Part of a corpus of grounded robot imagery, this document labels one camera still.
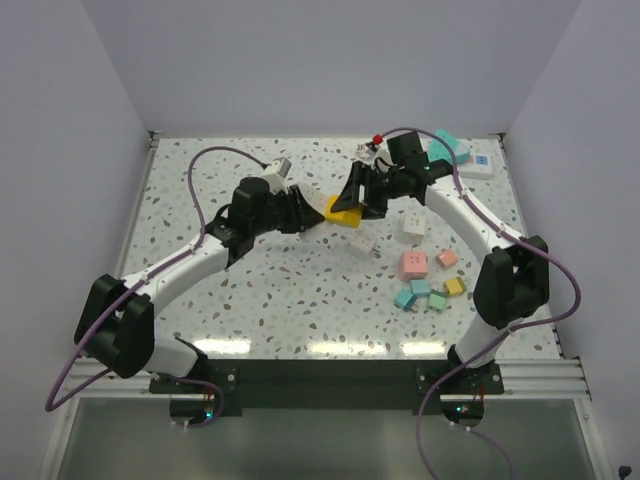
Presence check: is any yellow cube plug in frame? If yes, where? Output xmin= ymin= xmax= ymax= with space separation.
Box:
xmin=324 ymin=195 xmax=363 ymax=229

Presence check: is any pink cube plug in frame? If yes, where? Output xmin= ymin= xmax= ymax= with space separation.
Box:
xmin=399 ymin=250 xmax=428 ymax=282

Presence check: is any teal triangular socket block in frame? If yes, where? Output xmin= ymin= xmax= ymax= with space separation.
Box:
xmin=425 ymin=128 xmax=474 ymax=165

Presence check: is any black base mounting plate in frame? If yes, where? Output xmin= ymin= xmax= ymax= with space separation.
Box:
xmin=149 ymin=357 xmax=501 ymax=419

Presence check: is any teal plug adapter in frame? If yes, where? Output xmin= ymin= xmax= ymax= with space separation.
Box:
xmin=409 ymin=279 xmax=431 ymax=298
xmin=393 ymin=289 xmax=419 ymax=313

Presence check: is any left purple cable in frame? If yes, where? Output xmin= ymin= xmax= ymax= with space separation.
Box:
xmin=44 ymin=145 xmax=271 ymax=431

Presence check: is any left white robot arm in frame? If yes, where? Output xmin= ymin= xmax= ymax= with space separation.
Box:
xmin=74 ymin=177 xmax=328 ymax=392

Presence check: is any salmon plug adapter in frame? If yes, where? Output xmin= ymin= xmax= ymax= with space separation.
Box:
xmin=435 ymin=249 xmax=458 ymax=270

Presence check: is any white power strip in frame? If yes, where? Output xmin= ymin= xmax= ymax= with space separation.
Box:
xmin=427 ymin=142 xmax=494 ymax=180

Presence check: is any yellow plug adapter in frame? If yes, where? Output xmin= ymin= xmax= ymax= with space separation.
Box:
xmin=443 ymin=277 xmax=467 ymax=297

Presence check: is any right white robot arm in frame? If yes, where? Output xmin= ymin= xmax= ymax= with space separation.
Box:
xmin=330 ymin=127 xmax=549 ymax=393

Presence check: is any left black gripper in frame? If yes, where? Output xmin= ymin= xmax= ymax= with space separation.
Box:
xmin=249 ymin=183 xmax=319 ymax=235

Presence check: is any white cube with picture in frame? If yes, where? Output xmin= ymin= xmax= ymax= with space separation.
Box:
xmin=347 ymin=232 xmax=380 ymax=260

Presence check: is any white cube plug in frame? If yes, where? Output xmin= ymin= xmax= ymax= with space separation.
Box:
xmin=401 ymin=212 xmax=427 ymax=245

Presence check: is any aluminium frame rail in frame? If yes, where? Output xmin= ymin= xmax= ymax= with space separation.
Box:
xmin=79 ymin=359 xmax=590 ymax=400

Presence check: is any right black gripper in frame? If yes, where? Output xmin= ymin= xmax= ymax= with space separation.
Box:
xmin=334 ymin=162 xmax=406 ymax=223

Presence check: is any green plug adapter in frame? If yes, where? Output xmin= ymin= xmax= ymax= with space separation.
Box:
xmin=427 ymin=290 xmax=448 ymax=312

